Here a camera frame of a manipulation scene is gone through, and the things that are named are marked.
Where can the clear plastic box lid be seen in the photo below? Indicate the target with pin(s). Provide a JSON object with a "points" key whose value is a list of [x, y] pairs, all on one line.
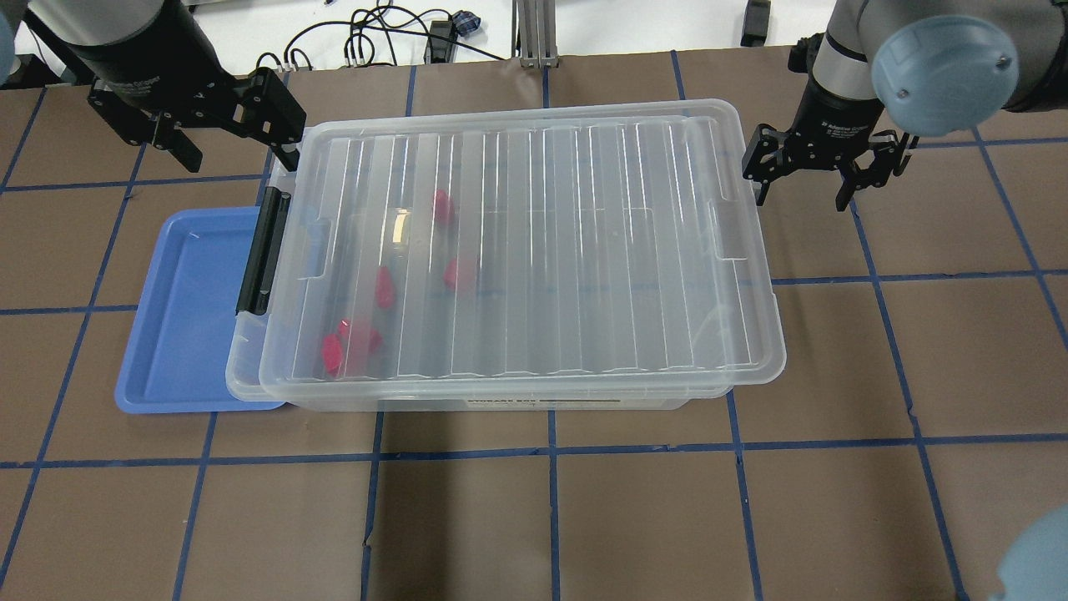
{"points": [[697, 142]]}

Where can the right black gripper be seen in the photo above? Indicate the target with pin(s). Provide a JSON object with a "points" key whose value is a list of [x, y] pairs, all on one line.
{"points": [[834, 113]]}

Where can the black box handle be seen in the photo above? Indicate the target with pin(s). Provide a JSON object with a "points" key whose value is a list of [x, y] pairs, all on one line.
{"points": [[261, 266]]}

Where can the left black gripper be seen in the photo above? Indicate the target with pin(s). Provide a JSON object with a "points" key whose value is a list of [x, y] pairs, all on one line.
{"points": [[133, 64]]}

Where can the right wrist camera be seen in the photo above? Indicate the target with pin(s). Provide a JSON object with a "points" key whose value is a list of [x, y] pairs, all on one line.
{"points": [[802, 55]]}

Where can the blue plastic tray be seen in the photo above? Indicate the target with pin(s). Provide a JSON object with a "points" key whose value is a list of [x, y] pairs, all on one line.
{"points": [[178, 347]]}

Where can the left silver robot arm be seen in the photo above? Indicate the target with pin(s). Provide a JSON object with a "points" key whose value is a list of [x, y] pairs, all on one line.
{"points": [[154, 26]]}

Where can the clear plastic storage box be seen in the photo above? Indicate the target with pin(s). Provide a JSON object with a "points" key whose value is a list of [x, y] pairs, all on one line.
{"points": [[588, 292]]}

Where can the aluminium frame post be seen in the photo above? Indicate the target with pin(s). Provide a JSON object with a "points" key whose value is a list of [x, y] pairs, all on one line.
{"points": [[534, 29]]}

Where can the black power adapter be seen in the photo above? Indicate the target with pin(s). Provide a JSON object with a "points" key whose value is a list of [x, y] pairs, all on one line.
{"points": [[756, 22]]}

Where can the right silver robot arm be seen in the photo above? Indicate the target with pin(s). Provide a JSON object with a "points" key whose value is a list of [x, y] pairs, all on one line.
{"points": [[885, 74]]}

